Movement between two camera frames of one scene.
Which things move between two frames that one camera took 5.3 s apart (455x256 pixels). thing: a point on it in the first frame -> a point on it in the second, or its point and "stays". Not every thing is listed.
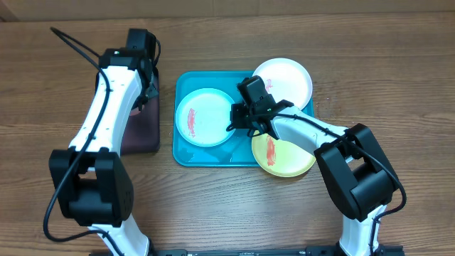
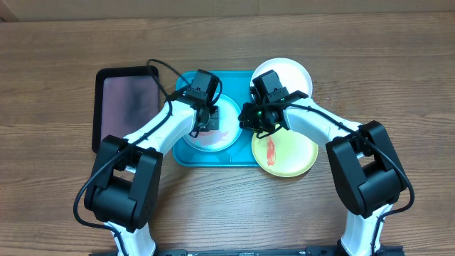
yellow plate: x=280 y=158 stays
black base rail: x=397 y=250 stays
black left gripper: x=144 y=102 -> x=215 y=120
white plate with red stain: x=286 y=79 stays
